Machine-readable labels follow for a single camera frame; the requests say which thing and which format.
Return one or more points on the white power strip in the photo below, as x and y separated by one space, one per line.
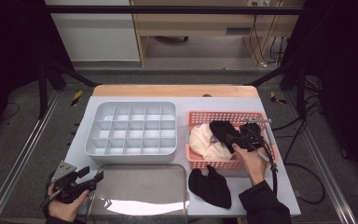
259 3

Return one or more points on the black diagonal frame strut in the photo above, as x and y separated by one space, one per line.
270 74
74 76

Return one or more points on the cream sock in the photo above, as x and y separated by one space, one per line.
217 152
199 137

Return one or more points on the dark round table grommet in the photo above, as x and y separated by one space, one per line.
207 95

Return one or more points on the person's left hand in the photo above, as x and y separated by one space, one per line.
63 211

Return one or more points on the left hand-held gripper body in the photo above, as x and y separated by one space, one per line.
66 186

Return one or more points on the black upright frame post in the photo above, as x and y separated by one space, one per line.
301 93

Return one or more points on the wooden desk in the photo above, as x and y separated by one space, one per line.
199 23

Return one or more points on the person's right hand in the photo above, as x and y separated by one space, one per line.
254 166

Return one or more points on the pink plastic basket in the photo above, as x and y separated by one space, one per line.
195 117

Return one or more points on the black curtain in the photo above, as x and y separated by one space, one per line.
348 77
6 46

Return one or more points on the black horizontal frame bar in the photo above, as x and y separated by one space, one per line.
167 10

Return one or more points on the white cabinet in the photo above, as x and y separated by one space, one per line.
99 37

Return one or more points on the white compartment storage box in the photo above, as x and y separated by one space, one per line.
130 159

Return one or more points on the black sock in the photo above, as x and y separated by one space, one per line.
222 130
211 189

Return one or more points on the transparent grey box lid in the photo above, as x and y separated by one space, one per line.
143 183

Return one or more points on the aluminium rail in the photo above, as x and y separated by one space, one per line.
323 174
18 168

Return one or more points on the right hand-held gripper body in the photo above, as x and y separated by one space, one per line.
250 138

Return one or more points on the black yellow striped tape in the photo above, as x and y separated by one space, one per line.
276 99
76 98

